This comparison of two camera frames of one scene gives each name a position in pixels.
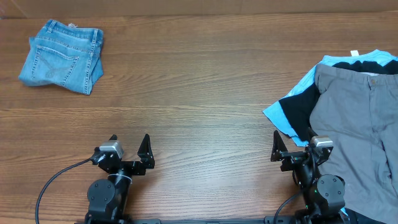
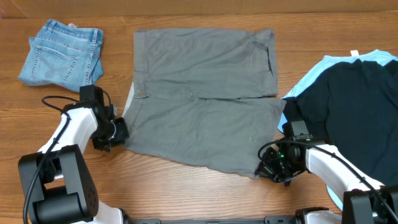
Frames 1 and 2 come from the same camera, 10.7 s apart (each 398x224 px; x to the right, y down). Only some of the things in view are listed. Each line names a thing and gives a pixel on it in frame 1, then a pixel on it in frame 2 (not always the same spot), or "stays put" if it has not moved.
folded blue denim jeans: [64, 54] stays put
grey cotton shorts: [359, 112] → [206, 95]
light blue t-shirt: [275, 113] stays put
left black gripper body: [130, 168] → [111, 133]
